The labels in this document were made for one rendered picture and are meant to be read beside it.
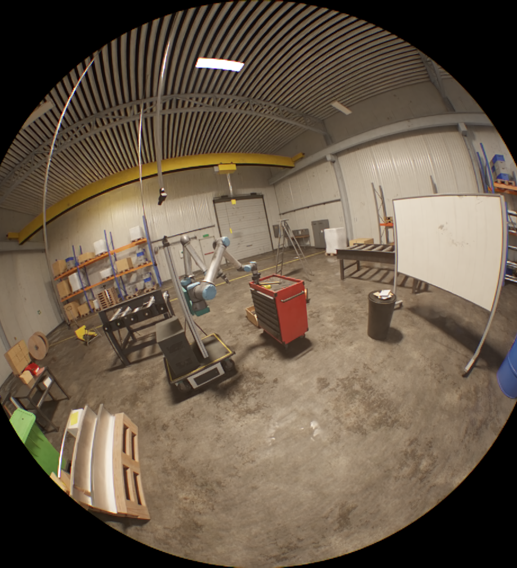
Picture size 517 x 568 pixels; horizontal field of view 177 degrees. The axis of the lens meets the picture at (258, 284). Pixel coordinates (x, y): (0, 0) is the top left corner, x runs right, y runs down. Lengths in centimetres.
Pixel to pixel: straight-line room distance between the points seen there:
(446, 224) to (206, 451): 356
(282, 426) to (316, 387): 58
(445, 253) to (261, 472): 301
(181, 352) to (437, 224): 350
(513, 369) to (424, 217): 233
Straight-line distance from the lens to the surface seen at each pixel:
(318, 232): 1113
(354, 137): 993
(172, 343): 193
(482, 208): 240
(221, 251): 181
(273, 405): 192
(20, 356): 948
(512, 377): 287
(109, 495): 201
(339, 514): 168
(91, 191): 1014
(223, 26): 717
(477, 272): 246
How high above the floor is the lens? 164
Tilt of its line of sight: 17 degrees down
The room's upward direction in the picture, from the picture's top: 12 degrees counter-clockwise
